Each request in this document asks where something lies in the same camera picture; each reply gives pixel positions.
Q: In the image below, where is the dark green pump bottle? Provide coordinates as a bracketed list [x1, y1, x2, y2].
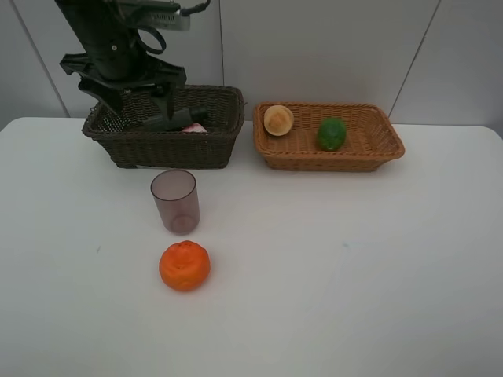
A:
[143, 106, 208, 132]

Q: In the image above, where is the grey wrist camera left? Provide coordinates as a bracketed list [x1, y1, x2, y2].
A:
[105, 1, 191, 31]

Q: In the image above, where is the light orange wicker basket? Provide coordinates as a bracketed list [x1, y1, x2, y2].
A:
[253, 101, 405, 172]

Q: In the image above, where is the dark brown wicker basket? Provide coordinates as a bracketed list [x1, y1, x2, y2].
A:
[83, 85, 244, 169]

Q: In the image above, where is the pink bottle white cap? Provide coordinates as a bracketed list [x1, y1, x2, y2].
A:
[182, 123, 207, 134]

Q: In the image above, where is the red yellow peach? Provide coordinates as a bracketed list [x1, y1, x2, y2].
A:
[263, 105, 294, 137]

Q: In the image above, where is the green lime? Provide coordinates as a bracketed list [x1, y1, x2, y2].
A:
[317, 118, 347, 152]

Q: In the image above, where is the orange tangerine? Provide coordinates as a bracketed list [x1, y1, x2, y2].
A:
[159, 240, 211, 291]

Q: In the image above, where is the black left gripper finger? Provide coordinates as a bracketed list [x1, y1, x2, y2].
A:
[151, 82, 174, 128]
[78, 78, 127, 128]

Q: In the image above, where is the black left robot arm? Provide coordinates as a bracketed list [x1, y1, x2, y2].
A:
[57, 1, 207, 130]

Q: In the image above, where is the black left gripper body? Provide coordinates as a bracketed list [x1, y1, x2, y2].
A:
[60, 16, 186, 88]

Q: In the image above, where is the translucent purple plastic cup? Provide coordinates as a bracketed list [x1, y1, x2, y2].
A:
[150, 169, 200, 235]

